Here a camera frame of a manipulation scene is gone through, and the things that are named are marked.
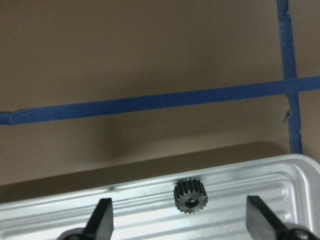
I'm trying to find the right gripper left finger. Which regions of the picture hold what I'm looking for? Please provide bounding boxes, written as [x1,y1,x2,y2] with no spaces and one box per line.
[58,198,114,240]

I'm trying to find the silver metal tray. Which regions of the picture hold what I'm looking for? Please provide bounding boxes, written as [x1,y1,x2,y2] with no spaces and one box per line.
[0,154,320,240]

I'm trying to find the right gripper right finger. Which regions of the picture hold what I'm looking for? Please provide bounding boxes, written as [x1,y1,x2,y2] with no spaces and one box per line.
[246,195,317,240]

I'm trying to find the small black bearing gear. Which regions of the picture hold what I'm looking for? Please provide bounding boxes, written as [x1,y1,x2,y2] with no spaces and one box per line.
[173,178,208,214]

